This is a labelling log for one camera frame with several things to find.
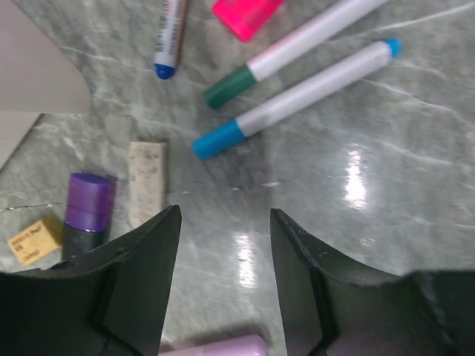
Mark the blue whiteboard pen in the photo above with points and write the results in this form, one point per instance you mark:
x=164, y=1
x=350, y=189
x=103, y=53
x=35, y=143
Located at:
x=167, y=49

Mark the green cap white marker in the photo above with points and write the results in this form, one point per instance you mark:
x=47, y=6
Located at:
x=300, y=41

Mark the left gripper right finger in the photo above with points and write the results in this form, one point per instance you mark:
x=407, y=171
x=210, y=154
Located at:
x=330, y=303

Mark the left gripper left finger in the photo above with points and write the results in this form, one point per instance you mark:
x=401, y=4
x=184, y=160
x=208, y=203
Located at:
x=113, y=299

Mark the blue cap white marker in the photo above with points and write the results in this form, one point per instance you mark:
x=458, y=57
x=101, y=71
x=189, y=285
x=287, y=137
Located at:
x=344, y=73

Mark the pink lilac highlighter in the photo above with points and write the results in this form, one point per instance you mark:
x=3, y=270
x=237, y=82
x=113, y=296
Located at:
x=250, y=345

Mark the white eraser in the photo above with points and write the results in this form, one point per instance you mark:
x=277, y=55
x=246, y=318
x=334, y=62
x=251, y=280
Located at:
x=147, y=169

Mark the black purple highlighter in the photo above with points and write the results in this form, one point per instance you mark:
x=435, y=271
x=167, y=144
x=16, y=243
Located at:
x=88, y=214

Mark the white bottom drawer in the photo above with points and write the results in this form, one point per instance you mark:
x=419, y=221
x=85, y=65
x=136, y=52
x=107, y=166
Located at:
x=36, y=78

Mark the black pink highlighter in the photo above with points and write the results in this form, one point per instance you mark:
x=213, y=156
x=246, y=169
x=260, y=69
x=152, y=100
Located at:
x=244, y=18

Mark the yellow eraser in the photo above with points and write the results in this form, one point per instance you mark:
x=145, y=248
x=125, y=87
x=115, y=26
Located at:
x=37, y=240

